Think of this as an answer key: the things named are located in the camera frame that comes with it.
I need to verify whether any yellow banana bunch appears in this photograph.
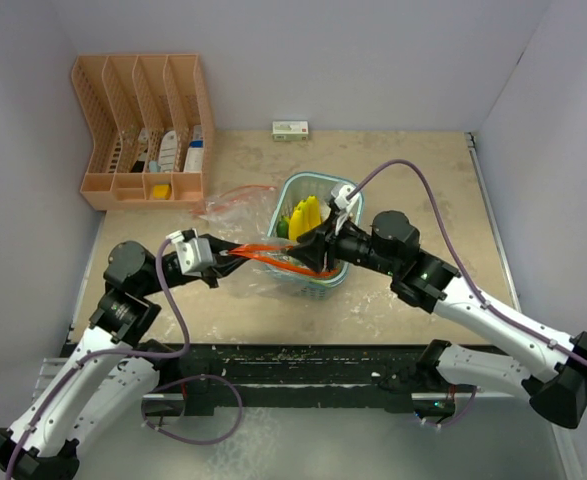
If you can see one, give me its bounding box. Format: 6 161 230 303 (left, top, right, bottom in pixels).
288 195 322 241

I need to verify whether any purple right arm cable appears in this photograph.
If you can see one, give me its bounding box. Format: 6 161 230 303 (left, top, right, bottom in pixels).
352 159 587 376

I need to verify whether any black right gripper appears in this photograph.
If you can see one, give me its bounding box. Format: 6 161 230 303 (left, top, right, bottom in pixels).
288 208 399 276

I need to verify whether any green cucumber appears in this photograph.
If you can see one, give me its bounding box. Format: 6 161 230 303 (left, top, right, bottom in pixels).
276 218 289 239

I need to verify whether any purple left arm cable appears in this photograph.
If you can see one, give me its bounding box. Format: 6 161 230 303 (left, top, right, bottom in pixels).
3 237 191 480

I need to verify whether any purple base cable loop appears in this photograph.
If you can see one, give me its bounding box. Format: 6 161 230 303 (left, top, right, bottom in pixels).
140 374 245 446

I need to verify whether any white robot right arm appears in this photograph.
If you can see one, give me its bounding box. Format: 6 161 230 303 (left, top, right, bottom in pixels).
289 211 587 429

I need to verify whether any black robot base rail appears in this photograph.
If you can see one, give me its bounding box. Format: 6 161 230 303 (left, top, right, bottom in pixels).
142 343 472 418

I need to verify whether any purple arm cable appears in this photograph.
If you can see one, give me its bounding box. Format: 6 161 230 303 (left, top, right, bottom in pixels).
3 237 191 480
352 159 587 376

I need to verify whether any white bottle in organizer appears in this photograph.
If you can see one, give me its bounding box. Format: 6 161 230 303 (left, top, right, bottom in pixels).
157 130 179 173

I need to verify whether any clear zip bag orange zipper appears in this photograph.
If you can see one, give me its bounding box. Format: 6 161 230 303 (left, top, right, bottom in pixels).
223 237 348 300

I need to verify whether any light blue plastic basket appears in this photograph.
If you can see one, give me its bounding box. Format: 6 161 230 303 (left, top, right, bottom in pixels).
266 172 356 300

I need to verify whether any white blue box in organizer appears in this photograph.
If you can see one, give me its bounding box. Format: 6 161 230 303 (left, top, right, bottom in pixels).
183 125 204 173

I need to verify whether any yellow block in organizer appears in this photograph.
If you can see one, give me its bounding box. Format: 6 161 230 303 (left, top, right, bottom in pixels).
151 184 171 200

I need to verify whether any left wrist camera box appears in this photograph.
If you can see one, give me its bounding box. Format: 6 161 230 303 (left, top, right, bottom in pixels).
166 229 214 275

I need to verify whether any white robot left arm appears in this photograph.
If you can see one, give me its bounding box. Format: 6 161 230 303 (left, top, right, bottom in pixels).
0 230 245 479

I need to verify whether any small green white box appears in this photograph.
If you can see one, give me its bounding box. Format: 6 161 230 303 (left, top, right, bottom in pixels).
272 120 309 142

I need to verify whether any pink plastic file organizer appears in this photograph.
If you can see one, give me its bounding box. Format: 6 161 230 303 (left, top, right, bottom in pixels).
71 53 216 211

